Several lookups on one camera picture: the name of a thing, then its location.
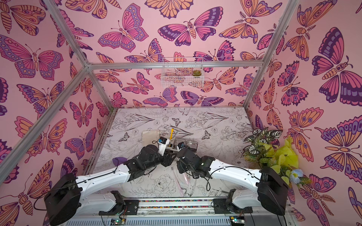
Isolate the pink toothbrush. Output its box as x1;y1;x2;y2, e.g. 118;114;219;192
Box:
171;166;184;197

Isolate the yellow toothbrush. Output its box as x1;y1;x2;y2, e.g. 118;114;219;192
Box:
170;128;174;140

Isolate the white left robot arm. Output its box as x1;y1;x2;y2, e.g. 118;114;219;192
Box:
44;145;177;226

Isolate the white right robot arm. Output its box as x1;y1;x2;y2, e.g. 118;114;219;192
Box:
177;148;288;216

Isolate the cream toothbrush holder caddy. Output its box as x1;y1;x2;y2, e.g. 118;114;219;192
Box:
166;138;198;153

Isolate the clear right plastic cup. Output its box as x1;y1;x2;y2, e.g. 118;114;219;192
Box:
186;140;199;153

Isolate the beige cloth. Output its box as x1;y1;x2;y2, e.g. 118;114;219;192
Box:
141;130;160;147

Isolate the purple silicone object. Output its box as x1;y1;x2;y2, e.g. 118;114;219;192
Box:
112;157;128;167

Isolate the artificial potted plant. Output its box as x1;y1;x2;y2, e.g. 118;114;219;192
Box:
243;128;312;186

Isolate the small green succulent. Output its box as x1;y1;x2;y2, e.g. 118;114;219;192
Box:
192;70;202;77

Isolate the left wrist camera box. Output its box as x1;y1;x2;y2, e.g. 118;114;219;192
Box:
157;137;170;156

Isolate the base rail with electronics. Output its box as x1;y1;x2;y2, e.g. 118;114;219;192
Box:
99;197;255;226

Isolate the white wire wall basket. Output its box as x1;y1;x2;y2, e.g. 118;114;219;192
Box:
159;57;205;89

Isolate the aluminium frame corner post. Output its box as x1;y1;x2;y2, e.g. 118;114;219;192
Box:
243;0;299;109

